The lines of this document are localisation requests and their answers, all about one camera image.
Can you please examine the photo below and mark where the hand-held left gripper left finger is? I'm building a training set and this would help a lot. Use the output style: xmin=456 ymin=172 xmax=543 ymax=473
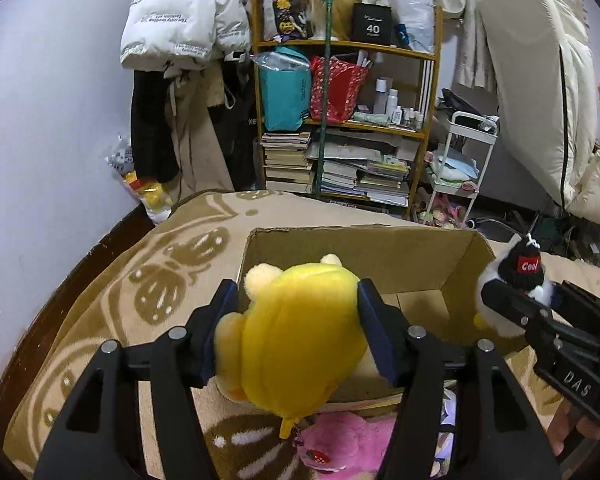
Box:
xmin=34 ymin=279 xmax=241 ymax=480

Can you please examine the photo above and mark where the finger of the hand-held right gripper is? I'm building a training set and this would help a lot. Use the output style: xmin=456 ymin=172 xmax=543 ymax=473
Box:
xmin=552 ymin=280 xmax=600 ymax=327
xmin=481 ymin=280 xmax=547 ymax=334

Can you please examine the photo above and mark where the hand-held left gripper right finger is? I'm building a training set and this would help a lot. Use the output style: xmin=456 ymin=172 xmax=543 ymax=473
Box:
xmin=356 ymin=278 xmax=563 ymax=480

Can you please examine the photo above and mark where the black and white penguin plush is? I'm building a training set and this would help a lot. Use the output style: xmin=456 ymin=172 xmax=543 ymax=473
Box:
xmin=472 ymin=234 xmax=556 ymax=338

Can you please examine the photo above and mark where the yellow plush toy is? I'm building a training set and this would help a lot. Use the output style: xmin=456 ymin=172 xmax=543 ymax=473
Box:
xmin=214 ymin=253 xmax=381 ymax=441

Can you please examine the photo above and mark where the cardboard box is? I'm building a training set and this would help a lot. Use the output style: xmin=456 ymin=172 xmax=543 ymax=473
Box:
xmin=235 ymin=225 xmax=498 ymax=406

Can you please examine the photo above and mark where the beige patterned blanket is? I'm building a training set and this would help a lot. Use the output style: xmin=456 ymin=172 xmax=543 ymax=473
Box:
xmin=2 ymin=189 xmax=600 ymax=480

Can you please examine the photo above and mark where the pink plush toy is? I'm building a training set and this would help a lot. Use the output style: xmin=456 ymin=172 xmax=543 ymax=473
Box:
xmin=295 ymin=410 xmax=406 ymax=476

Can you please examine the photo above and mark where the pile of magazines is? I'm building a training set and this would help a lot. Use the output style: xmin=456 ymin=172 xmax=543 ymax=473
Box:
xmin=320 ymin=130 xmax=421 ymax=208

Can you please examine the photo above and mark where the stack of books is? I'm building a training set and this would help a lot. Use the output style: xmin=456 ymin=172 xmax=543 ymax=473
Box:
xmin=260 ymin=131 xmax=315 ymax=193

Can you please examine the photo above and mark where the white trolley cart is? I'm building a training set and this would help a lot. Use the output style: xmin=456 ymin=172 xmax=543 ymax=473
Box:
xmin=412 ymin=110 xmax=501 ymax=226

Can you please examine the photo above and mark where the beige coat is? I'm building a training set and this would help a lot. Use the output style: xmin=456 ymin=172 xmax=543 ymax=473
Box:
xmin=170 ymin=65 xmax=236 ymax=201

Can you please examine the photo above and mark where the black garment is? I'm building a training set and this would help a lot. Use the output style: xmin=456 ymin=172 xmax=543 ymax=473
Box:
xmin=131 ymin=67 xmax=181 ymax=183

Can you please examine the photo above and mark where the white upright mattress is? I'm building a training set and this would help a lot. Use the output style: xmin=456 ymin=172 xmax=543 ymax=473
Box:
xmin=475 ymin=0 xmax=598 ymax=211

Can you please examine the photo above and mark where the group of white bottles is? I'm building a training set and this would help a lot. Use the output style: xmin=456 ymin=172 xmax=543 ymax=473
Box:
xmin=374 ymin=77 xmax=426 ymax=130

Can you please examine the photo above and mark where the teal bag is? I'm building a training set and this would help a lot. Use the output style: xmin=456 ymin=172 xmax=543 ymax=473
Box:
xmin=257 ymin=47 xmax=313 ymax=132

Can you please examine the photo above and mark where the red patterned bag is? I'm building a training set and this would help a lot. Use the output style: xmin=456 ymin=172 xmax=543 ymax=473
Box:
xmin=309 ymin=56 xmax=371 ymax=125

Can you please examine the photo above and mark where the green pole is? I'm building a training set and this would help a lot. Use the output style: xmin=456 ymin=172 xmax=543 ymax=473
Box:
xmin=312 ymin=0 xmax=333 ymax=198

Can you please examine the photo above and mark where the cream curtain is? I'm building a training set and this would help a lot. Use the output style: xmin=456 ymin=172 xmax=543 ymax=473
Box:
xmin=310 ymin=0 xmax=586 ymax=92

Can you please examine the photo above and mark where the wooden shelf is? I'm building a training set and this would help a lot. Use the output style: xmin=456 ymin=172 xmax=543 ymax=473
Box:
xmin=250 ymin=0 xmax=443 ymax=211

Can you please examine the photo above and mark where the black box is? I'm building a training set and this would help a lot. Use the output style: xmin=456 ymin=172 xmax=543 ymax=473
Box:
xmin=351 ymin=2 xmax=393 ymax=46

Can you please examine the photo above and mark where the clear plastic bag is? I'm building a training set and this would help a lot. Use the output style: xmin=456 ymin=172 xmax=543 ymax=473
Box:
xmin=392 ymin=0 xmax=436 ymax=53

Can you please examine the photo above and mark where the white puffer jacket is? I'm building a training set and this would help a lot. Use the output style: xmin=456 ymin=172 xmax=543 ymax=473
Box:
xmin=120 ymin=0 xmax=253 ymax=71

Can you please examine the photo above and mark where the colourful printed bag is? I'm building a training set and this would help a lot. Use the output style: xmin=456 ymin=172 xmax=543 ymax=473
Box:
xmin=265 ymin=0 xmax=313 ymax=43

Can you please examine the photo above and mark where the blonde wig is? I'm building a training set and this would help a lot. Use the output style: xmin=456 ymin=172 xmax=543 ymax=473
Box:
xmin=305 ymin=0 xmax=356 ymax=41

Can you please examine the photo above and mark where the dark wooden bed frame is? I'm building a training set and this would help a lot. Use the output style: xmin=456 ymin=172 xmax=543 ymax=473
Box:
xmin=0 ymin=205 xmax=156 ymax=431

